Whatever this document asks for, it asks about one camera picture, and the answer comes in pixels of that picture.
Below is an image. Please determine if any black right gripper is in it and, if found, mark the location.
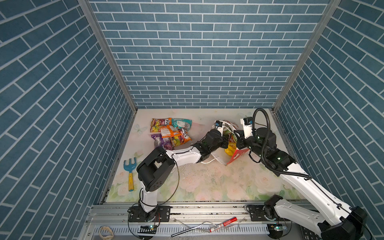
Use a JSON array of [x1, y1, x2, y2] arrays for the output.
[[234, 128, 267, 160]]

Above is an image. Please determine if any yellow corn chips packet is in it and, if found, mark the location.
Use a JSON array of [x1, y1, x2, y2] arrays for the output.
[[225, 135, 237, 157]]

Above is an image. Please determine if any red white paper bag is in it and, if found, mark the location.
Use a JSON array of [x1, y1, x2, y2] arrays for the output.
[[204, 120, 248, 166]]

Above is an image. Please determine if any orange fruit candy packet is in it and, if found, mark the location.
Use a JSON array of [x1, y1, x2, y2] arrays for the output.
[[171, 129, 192, 148]]

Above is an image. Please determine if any teal red snack packet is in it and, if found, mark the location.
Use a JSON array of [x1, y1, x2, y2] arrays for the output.
[[172, 118, 193, 131]]

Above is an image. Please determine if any purple snack packet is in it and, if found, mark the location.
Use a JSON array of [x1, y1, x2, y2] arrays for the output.
[[151, 134, 174, 150]]

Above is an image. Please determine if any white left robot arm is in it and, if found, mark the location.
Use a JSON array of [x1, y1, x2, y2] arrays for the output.
[[137, 129, 229, 214]]

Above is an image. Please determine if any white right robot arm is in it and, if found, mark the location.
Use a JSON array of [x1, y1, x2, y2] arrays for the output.
[[237, 136, 368, 240]]

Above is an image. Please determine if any red marker pen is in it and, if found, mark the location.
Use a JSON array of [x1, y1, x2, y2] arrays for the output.
[[210, 217, 238, 233]]

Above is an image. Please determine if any metal rod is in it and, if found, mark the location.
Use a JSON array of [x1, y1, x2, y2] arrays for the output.
[[171, 221, 213, 238]]

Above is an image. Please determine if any black calculator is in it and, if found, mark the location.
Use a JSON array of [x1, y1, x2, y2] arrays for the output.
[[300, 226, 321, 240]]

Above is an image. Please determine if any beige rubber band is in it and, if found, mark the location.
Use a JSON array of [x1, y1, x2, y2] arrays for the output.
[[98, 226, 115, 240]]

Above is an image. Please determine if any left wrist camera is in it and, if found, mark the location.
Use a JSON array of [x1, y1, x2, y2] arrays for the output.
[[213, 120, 233, 135]]

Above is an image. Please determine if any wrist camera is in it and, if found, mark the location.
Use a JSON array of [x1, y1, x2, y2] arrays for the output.
[[241, 117, 277, 149], [213, 120, 233, 135]]

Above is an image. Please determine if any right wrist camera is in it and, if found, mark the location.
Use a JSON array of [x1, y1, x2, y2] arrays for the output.
[[241, 117, 277, 149]]

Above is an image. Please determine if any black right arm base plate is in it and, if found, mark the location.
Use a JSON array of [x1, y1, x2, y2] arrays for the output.
[[245, 205, 289, 222]]

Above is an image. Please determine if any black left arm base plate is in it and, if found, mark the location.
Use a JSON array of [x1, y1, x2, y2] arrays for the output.
[[128, 206, 171, 223]]

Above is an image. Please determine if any aluminium front rail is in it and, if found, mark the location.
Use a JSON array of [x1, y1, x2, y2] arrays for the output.
[[79, 201, 303, 240]]

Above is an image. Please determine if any aluminium corner frame post right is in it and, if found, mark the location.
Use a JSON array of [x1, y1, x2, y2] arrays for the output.
[[272, 0, 341, 115]]

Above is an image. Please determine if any aluminium corner frame post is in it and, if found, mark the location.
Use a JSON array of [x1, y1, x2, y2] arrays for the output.
[[272, 0, 341, 115], [77, 0, 138, 113]]

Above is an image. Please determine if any aluminium corner frame post left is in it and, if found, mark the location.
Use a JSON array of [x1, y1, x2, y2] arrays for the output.
[[77, 0, 138, 113]]

